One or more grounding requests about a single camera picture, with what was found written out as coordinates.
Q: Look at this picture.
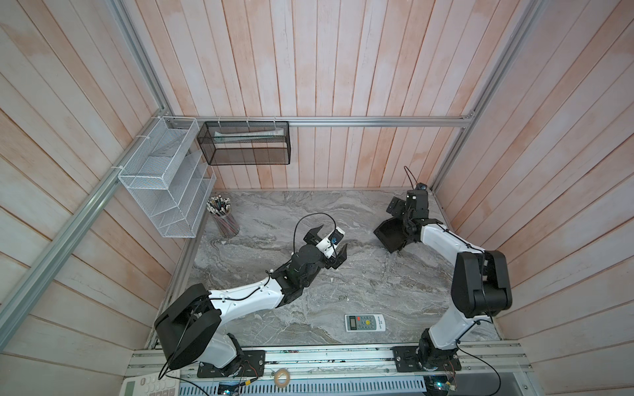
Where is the black wire mesh basket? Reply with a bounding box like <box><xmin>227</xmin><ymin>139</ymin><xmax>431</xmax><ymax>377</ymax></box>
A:
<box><xmin>196</xmin><ymin>120</ymin><xmax>292</xmax><ymax>167</ymax></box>

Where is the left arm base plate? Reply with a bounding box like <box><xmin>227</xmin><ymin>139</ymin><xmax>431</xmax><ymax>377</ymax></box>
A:
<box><xmin>197</xmin><ymin>350</ymin><xmax>266</xmax><ymax>379</ymax></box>

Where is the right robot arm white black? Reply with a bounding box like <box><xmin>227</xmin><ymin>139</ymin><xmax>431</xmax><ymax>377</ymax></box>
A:
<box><xmin>403</xmin><ymin>183</ymin><xmax>512</xmax><ymax>371</ymax></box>

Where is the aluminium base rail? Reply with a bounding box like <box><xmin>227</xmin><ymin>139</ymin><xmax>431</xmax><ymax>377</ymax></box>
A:
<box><xmin>125</xmin><ymin>341</ymin><xmax>533</xmax><ymax>380</ymax></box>

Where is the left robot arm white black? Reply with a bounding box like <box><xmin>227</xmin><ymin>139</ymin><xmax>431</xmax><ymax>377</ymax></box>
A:
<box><xmin>155</xmin><ymin>227</ymin><xmax>348</xmax><ymax>376</ymax></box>

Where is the mesh pencil cup with pens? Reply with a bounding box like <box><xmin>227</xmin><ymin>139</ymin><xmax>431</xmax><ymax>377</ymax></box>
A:
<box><xmin>206</xmin><ymin>195</ymin><xmax>240</xmax><ymax>239</ymax></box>

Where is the aluminium frame rail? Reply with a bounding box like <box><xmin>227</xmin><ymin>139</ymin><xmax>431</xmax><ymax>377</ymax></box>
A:
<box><xmin>1</xmin><ymin>108</ymin><xmax>168</xmax><ymax>350</ymax></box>
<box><xmin>429</xmin><ymin>0</ymin><xmax>546</xmax><ymax>193</ymax></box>

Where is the black plastic bin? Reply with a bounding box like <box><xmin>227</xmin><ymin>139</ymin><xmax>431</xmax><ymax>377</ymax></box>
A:
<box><xmin>373</xmin><ymin>217</ymin><xmax>409</xmax><ymax>253</ymax></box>

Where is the white keypad device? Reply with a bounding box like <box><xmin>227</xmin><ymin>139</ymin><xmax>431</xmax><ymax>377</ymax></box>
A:
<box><xmin>119</xmin><ymin>371</ymin><xmax>180</xmax><ymax>396</ymax></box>

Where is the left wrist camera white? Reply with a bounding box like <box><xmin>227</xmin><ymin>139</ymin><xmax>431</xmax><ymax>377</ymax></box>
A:
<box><xmin>316</xmin><ymin>227</ymin><xmax>345</xmax><ymax>258</ymax></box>

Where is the white wire mesh shelf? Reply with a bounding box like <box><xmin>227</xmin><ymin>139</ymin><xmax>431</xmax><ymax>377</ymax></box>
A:
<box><xmin>119</xmin><ymin>116</ymin><xmax>216</xmax><ymax>239</ymax></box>

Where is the aluminium frame rail horizontal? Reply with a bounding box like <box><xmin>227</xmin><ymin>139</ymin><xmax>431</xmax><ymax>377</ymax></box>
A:
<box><xmin>193</xmin><ymin>116</ymin><xmax>474</xmax><ymax>128</ymax></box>

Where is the white remote control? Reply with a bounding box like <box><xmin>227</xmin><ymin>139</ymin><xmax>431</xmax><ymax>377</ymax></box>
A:
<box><xmin>344</xmin><ymin>313</ymin><xmax>386</xmax><ymax>333</ymax></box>

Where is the aluminium frame rail right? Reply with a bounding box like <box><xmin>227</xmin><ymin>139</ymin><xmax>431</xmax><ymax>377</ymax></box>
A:
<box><xmin>429</xmin><ymin>0</ymin><xmax>546</xmax><ymax>193</ymax></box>

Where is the aluminium frame rail left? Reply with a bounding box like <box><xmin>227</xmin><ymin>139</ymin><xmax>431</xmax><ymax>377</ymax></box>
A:
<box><xmin>1</xmin><ymin>108</ymin><xmax>168</xmax><ymax>350</ymax></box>

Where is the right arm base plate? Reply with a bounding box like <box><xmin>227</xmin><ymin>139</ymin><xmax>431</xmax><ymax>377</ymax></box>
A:
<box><xmin>391</xmin><ymin>346</ymin><xmax>462</xmax><ymax>373</ymax></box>

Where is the roll of tape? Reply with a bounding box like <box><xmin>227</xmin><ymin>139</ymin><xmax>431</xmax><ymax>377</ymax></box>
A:
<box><xmin>273</xmin><ymin>368</ymin><xmax>291</xmax><ymax>389</ymax></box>

